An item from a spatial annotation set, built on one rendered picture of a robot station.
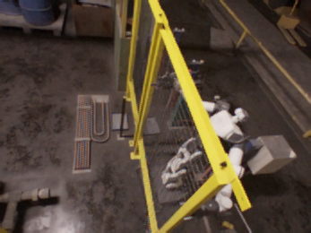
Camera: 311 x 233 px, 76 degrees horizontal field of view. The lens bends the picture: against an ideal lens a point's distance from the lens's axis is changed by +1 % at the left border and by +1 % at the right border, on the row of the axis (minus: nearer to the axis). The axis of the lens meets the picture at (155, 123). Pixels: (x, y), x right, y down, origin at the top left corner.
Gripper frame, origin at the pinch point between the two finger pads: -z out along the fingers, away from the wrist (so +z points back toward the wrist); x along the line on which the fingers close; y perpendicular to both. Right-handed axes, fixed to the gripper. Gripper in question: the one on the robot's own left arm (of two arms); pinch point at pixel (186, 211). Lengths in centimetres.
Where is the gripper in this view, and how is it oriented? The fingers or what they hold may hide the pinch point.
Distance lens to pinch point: 126.1
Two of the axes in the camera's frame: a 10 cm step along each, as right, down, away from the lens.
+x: 1.8, 7.9, -5.9
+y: -1.9, 6.2, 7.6
